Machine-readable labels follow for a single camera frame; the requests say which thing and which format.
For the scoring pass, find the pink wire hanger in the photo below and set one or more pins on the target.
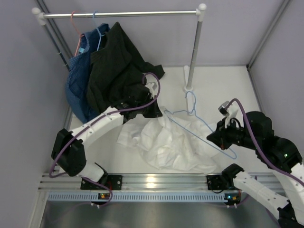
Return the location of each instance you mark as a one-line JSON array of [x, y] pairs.
[[80, 35]]

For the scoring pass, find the blue checked shirt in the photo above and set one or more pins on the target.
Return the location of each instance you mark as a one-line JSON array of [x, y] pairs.
[[79, 72]]

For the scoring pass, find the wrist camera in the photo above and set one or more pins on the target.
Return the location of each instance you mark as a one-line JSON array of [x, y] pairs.
[[153, 88], [229, 111]]

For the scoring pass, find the light blue wire hanger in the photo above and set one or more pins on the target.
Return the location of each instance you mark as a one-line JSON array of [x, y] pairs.
[[197, 128]]

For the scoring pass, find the slotted cable duct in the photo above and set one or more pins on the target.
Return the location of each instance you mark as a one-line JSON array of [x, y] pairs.
[[139, 197]]

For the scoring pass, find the blue hanger under black shirt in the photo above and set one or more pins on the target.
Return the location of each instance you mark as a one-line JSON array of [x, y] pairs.
[[98, 30]]

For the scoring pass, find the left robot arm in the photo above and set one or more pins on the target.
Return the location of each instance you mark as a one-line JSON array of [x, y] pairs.
[[69, 151]]

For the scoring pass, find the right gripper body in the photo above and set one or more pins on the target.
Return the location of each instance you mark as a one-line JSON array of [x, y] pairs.
[[232, 135]]

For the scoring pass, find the black striped shirt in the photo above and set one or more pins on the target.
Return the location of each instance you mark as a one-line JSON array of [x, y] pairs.
[[117, 69]]

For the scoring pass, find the white shirt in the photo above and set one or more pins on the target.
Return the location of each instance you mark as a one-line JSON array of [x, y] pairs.
[[166, 146]]

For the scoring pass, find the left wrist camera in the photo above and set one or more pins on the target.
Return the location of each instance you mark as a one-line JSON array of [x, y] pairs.
[[153, 88]]

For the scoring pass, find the aluminium mounting rail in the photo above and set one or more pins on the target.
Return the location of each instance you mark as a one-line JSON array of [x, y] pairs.
[[135, 181]]

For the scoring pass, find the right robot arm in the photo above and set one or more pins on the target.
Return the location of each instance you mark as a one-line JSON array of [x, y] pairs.
[[278, 154]]

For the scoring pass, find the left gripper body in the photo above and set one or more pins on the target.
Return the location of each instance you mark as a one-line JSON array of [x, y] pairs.
[[147, 99]]

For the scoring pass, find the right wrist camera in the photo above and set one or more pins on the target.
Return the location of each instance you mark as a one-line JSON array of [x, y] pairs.
[[229, 111]]

